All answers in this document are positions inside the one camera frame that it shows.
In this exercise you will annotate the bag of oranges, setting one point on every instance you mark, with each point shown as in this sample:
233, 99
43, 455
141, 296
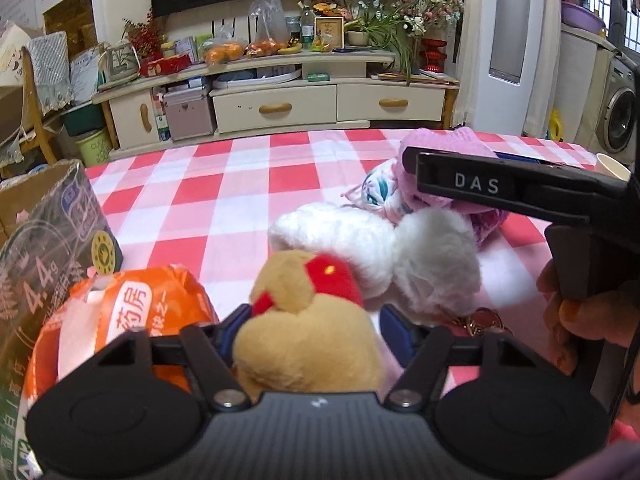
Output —
216, 54

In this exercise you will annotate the wooden chair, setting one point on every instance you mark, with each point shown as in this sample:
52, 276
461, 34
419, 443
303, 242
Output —
22, 125

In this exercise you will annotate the pink fleece cloth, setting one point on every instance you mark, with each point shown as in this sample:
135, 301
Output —
430, 162

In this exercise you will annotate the white standing air conditioner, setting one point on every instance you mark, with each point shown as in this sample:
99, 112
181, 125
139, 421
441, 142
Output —
507, 65

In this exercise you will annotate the orange plastic bag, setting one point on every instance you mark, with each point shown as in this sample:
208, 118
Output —
107, 387

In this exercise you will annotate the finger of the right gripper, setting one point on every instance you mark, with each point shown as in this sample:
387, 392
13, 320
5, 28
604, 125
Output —
521, 158

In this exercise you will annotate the brown plush bear toy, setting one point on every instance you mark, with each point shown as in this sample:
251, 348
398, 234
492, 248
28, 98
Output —
308, 330

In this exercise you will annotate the framed picture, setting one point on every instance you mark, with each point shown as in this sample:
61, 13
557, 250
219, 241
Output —
328, 33

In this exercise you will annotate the white paper cup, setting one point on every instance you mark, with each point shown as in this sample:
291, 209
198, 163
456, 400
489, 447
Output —
609, 166

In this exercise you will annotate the cream TV cabinet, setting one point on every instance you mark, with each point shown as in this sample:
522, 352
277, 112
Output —
321, 91

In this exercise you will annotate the right hand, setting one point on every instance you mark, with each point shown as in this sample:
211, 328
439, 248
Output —
611, 316

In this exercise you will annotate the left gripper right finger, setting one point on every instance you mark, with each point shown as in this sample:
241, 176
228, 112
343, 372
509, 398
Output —
423, 353

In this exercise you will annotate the potted flower plant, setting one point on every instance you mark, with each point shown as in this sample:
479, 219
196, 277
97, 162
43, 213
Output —
400, 25

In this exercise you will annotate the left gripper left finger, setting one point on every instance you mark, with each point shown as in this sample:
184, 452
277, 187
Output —
208, 351

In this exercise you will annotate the white fluffy plush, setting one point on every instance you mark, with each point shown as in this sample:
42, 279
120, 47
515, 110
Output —
430, 256

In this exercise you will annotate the red checkered tablecloth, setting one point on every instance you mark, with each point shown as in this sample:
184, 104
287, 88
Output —
208, 207

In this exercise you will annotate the purple basin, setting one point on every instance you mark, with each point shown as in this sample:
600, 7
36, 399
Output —
579, 17

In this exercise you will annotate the green trash bin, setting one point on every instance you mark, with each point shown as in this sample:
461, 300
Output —
94, 147

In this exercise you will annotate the pink storage box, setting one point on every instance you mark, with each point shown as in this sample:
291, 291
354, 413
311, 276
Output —
189, 113

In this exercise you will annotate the floral white cloth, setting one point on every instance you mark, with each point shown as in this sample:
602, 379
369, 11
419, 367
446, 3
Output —
379, 192

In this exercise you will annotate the cardboard box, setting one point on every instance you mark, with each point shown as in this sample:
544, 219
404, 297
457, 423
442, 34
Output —
51, 224

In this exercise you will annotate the washing machine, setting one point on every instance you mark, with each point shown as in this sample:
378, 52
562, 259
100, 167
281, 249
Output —
610, 115

